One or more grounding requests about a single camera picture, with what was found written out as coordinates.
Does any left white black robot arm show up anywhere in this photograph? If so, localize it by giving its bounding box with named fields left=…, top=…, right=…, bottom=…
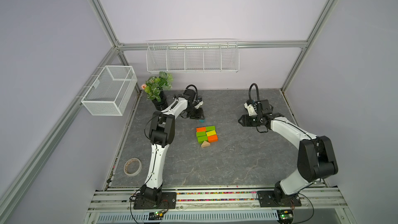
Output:
left=140, top=85, right=205, bottom=205

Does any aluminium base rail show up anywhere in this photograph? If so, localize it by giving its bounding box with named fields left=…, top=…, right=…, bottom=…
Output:
left=88, top=187, right=348, bottom=213

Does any orange block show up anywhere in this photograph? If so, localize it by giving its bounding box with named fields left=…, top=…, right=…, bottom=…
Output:
left=196, top=127, right=206, bottom=132
left=207, top=134, right=218, bottom=143

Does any white mesh side basket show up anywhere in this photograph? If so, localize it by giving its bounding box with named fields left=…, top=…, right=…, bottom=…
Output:
left=81, top=65, right=137, bottom=116

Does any yellow block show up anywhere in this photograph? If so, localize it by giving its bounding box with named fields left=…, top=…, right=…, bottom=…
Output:
left=206, top=130, right=217, bottom=136

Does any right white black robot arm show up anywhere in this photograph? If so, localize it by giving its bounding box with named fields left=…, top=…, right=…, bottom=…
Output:
left=238, top=100, right=339, bottom=201

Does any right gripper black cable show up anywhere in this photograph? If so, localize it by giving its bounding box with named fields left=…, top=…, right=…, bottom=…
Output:
left=248, top=83, right=260, bottom=103

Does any white vented cable duct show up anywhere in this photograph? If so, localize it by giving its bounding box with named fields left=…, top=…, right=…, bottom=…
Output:
left=94, top=210, right=279, bottom=224

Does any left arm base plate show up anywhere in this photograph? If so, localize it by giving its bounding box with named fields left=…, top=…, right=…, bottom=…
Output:
left=132, top=192, right=177, bottom=209

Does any green potted plant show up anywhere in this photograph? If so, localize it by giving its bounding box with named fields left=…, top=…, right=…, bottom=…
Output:
left=141, top=71, right=174, bottom=111

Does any green block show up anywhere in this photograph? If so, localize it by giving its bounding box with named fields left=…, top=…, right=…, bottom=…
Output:
left=197, top=136, right=208, bottom=144
left=206, top=125, right=216, bottom=132
left=196, top=131, right=207, bottom=137

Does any tan wooden triangle block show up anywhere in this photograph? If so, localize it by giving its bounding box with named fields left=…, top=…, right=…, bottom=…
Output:
left=201, top=141, right=211, bottom=148

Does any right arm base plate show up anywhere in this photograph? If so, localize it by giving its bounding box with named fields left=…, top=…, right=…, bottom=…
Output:
left=256, top=189, right=302, bottom=208

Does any long white wire basket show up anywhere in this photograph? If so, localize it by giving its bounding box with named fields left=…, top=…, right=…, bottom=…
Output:
left=146, top=39, right=240, bottom=73

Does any tape roll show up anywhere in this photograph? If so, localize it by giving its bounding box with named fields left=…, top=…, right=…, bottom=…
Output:
left=123, top=158, right=143, bottom=177

